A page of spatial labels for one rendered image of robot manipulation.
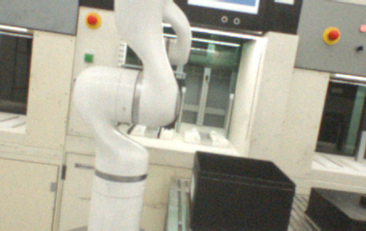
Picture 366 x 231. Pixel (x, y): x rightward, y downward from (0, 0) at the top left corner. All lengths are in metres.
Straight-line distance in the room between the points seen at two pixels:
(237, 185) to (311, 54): 0.75
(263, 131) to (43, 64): 0.94
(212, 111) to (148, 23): 1.71
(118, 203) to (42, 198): 0.91
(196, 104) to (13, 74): 1.12
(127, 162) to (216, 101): 1.69
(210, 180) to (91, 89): 0.43
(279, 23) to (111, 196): 1.04
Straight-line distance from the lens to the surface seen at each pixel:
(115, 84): 0.76
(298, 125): 1.59
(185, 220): 1.11
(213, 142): 1.73
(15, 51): 2.12
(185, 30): 1.02
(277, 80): 1.50
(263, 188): 1.04
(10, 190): 1.72
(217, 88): 2.41
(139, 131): 1.72
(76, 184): 1.62
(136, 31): 0.73
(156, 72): 0.73
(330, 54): 1.61
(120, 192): 0.79
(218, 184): 1.02
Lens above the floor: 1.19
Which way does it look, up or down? 7 degrees down
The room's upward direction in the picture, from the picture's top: 8 degrees clockwise
